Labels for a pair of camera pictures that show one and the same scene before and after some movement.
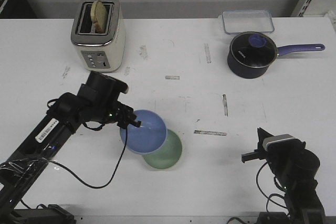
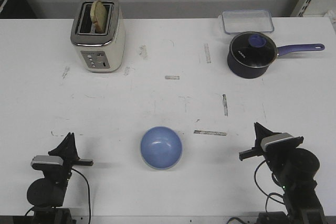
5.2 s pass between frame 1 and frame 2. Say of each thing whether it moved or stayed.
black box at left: stayed
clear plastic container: stayed
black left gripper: moved
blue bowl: moved
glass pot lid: stayed
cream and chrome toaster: stayed
